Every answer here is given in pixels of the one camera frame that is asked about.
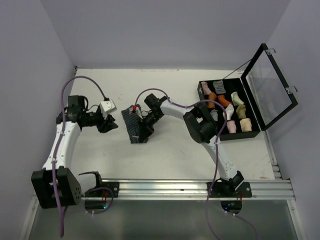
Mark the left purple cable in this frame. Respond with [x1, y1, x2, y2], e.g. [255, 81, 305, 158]
[51, 76, 115, 238]

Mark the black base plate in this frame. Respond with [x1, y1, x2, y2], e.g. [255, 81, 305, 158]
[206, 179, 253, 198]
[83, 180, 120, 199]

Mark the glass box lid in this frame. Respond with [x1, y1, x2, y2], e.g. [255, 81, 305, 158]
[240, 43, 298, 131]

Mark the brown rolled sock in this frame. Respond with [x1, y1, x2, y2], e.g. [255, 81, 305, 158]
[207, 92, 217, 109]

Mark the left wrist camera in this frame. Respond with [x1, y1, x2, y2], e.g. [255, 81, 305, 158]
[99, 99, 117, 119]

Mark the aluminium rail frame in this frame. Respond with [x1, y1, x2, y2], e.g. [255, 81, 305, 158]
[18, 177, 305, 240]

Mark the white rolled sock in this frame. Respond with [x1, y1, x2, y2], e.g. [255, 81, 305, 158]
[222, 104, 234, 121]

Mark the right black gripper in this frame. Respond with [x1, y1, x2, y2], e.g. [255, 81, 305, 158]
[137, 111, 163, 142]

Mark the light pink rolled sock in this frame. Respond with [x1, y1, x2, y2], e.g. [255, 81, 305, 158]
[226, 120, 237, 134]

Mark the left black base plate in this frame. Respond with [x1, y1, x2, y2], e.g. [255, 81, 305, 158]
[83, 180, 120, 199]

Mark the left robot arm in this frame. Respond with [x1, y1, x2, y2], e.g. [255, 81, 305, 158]
[31, 95, 118, 209]

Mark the cream rolled sock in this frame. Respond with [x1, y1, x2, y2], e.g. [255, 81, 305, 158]
[240, 118, 252, 132]

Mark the olive rolled sock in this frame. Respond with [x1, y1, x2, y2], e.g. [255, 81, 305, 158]
[236, 104, 247, 120]

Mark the pale green rolled sock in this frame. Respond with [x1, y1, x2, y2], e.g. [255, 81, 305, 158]
[231, 91, 245, 106]

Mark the orange rolled sock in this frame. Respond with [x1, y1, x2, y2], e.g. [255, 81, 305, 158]
[217, 94, 233, 108]

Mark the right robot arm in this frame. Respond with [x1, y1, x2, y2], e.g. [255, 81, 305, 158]
[138, 94, 244, 197]

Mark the grey underwear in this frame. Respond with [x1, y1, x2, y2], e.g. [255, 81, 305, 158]
[210, 109, 219, 122]

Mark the grey striped rolled sock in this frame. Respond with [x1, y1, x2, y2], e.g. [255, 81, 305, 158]
[212, 80, 226, 95]

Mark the black storage box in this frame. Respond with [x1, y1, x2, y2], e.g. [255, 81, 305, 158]
[197, 78, 260, 141]

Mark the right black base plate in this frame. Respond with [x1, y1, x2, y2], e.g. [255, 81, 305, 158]
[206, 179, 253, 198]

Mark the striped blue cloth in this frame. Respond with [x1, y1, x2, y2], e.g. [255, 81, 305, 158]
[121, 104, 149, 144]

